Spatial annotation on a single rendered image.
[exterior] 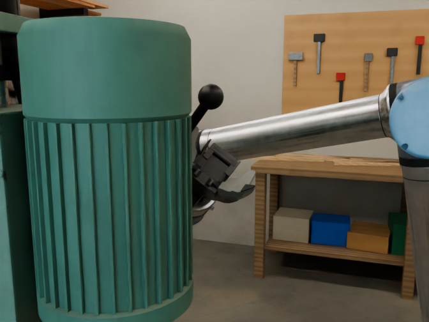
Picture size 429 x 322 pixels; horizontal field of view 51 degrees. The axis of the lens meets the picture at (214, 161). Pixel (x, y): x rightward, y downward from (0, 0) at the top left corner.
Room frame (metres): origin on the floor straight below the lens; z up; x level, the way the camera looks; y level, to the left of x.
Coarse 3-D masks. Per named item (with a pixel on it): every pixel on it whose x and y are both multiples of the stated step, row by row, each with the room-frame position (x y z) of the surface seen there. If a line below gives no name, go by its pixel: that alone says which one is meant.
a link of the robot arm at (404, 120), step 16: (416, 80) 0.70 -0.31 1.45; (400, 96) 0.68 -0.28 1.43; (416, 96) 0.66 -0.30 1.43; (400, 112) 0.67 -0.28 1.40; (416, 112) 0.66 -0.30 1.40; (400, 128) 0.67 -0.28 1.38; (416, 128) 0.66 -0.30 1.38; (400, 144) 0.67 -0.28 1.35; (416, 144) 0.65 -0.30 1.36; (400, 160) 0.71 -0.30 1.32; (416, 160) 0.67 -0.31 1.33; (416, 176) 0.68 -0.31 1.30; (416, 192) 0.68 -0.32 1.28; (416, 208) 0.68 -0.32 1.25; (416, 224) 0.68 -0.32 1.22; (416, 240) 0.69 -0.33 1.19; (416, 256) 0.69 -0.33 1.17; (416, 272) 0.70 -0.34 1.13
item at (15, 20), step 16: (0, 0) 0.49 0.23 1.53; (16, 0) 0.52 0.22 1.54; (0, 16) 0.47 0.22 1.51; (16, 16) 0.50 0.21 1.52; (0, 32) 0.49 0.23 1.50; (16, 32) 0.50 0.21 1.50; (0, 48) 0.49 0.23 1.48; (16, 48) 0.51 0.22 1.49; (0, 64) 0.49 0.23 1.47; (16, 64) 0.50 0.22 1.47
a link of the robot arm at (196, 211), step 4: (208, 204) 0.85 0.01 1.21; (212, 204) 0.86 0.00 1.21; (192, 208) 0.84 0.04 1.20; (196, 208) 0.84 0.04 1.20; (200, 208) 0.85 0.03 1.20; (204, 208) 0.85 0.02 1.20; (208, 208) 0.85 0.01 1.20; (212, 208) 0.88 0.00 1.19; (192, 212) 0.85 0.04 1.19; (196, 212) 0.85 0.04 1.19; (200, 212) 0.85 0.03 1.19; (204, 212) 0.87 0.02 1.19; (192, 216) 0.87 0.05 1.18; (196, 216) 0.88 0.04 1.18
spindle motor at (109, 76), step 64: (64, 64) 0.40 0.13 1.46; (128, 64) 0.41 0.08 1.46; (64, 128) 0.41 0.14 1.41; (128, 128) 0.41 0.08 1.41; (64, 192) 0.41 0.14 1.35; (128, 192) 0.41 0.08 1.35; (64, 256) 0.40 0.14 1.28; (128, 256) 0.40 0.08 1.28; (192, 256) 0.49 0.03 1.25; (64, 320) 0.40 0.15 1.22; (128, 320) 0.40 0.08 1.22
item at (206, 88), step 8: (208, 88) 0.59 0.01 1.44; (216, 88) 0.60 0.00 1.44; (200, 96) 0.60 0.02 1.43; (208, 96) 0.59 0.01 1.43; (216, 96) 0.59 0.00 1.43; (200, 104) 0.60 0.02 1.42; (208, 104) 0.59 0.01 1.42; (216, 104) 0.59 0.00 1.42; (200, 112) 0.60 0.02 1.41; (192, 120) 0.60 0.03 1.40; (192, 128) 0.61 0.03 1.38
